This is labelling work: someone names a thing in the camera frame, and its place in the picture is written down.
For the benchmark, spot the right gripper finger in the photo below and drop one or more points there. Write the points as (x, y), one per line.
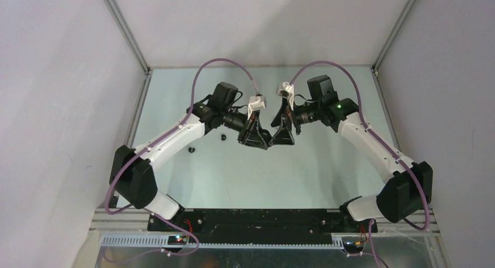
(280, 120)
(283, 135)

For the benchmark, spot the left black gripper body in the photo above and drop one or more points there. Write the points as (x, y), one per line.
(247, 128)

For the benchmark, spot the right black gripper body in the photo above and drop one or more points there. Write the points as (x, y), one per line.
(293, 117)

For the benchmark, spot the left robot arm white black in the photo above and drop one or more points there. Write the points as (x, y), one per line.
(133, 171)

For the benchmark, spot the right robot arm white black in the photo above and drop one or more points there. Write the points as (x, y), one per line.
(407, 184)

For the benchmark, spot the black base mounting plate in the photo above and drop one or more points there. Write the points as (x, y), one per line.
(268, 226)

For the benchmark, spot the right controller board with leds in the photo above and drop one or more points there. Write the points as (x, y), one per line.
(354, 247)

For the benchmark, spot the controller board with leds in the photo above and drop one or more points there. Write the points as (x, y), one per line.
(177, 240)
(354, 247)

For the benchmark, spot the left controller board with leds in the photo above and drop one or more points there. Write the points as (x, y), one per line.
(177, 240)

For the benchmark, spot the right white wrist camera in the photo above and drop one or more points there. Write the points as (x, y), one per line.
(286, 91)

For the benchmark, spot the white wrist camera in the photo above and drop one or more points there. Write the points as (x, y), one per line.
(255, 103)
(286, 91)

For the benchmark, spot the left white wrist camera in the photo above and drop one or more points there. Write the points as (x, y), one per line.
(255, 103)

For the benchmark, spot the grey slotted cable duct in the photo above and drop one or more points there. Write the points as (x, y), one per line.
(166, 241)

